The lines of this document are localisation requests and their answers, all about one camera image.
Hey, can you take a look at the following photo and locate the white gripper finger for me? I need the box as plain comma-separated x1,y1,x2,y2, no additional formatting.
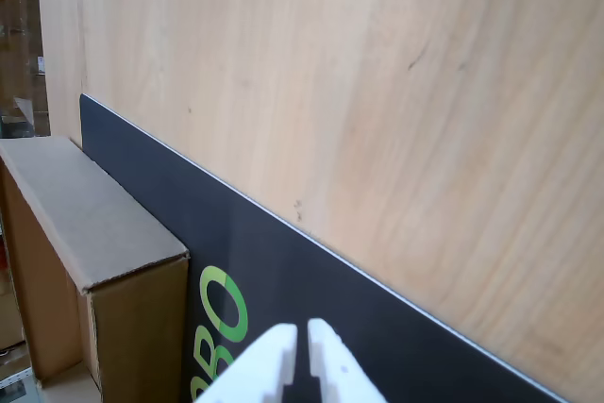
307,317,387,403
195,322,299,403

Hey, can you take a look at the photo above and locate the open cardboard box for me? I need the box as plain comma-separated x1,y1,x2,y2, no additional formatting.
0,135,192,403

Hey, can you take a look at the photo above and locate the black WOWROBO mat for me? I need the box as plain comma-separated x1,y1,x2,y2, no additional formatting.
78,92,575,403

